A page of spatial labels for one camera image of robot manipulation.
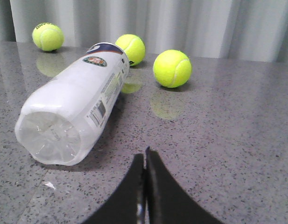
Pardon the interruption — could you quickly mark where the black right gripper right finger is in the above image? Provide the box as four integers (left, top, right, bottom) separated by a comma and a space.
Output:
146, 148, 222, 224

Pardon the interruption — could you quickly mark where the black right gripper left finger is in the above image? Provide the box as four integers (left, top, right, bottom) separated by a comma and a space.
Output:
84, 154, 144, 224

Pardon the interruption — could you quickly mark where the white plastic tennis ball can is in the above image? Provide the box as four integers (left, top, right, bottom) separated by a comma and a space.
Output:
14, 42, 129, 166

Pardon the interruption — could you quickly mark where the yellow tennis ball Wilson logo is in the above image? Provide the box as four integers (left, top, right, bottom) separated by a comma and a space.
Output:
153, 49, 192, 88

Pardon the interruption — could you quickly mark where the middle yellow tennis ball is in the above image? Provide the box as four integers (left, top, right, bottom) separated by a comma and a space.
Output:
115, 34, 146, 66

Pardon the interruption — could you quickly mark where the tennis ball with Roland Garros print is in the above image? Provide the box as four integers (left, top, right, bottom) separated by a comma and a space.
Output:
32, 22, 64, 52

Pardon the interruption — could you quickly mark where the grey pleated curtain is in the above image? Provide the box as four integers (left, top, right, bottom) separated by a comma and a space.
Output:
0, 0, 288, 63

